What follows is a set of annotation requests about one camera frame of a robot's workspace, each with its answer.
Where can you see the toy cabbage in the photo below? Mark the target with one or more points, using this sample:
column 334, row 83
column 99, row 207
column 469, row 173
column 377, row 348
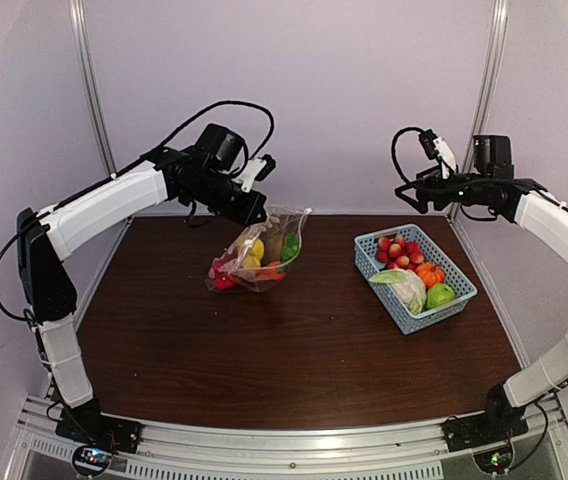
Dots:
column 406, row 284

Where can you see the red toy bell pepper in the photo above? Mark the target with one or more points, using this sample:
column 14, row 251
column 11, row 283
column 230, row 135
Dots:
column 220, row 278

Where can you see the green toy apple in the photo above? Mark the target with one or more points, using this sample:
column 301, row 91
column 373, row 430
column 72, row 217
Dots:
column 438, row 295

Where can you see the aluminium front rail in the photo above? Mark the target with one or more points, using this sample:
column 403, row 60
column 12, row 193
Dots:
column 414, row 450

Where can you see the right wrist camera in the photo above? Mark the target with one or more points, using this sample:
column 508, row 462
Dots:
column 436, row 148

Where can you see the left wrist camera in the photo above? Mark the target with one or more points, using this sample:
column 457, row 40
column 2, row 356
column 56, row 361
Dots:
column 256, row 170

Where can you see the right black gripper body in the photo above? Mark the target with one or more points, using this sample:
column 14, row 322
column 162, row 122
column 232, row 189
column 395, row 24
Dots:
column 475, row 195

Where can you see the clear polka dot zip bag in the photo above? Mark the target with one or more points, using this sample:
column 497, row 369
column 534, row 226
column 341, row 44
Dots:
column 280, row 221

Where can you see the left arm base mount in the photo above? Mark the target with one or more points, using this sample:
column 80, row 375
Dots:
column 100, row 437

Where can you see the yellow toy pear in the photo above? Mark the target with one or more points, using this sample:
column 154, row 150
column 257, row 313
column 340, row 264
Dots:
column 257, row 249

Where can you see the right aluminium frame post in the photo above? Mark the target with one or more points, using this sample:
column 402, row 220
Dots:
column 493, row 59

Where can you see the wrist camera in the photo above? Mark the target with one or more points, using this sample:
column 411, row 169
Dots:
column 436, row 148
column 256, row 170

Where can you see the orange toy pumpkin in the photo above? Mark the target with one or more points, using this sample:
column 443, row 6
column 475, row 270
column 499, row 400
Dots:
column 431, row 274

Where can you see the aluminium frame post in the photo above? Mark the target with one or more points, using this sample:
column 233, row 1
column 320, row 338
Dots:
column 79, row 28
column 493, row 59

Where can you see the orange toy carrot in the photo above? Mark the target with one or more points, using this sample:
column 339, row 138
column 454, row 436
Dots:
column 289, row 250

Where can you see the yellow toy bell pepper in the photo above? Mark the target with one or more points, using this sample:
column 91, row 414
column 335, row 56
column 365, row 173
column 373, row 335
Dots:
column 250, row 262

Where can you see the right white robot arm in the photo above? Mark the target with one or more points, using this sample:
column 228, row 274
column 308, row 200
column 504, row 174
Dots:
column 524, row 203

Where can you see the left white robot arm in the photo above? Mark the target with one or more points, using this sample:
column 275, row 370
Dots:
column 46, row 239

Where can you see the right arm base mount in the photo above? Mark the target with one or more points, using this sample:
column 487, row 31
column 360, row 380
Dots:
column 491, row 443

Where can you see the blue plastic basket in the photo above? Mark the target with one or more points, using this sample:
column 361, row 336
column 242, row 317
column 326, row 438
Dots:
column 365, row 248

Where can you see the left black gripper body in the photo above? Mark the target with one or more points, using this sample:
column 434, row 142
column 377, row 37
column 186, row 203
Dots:
column 213, row 194

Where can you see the left aluminium frame post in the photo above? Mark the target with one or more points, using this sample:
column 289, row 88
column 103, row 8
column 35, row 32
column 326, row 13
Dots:
column 79, row 28

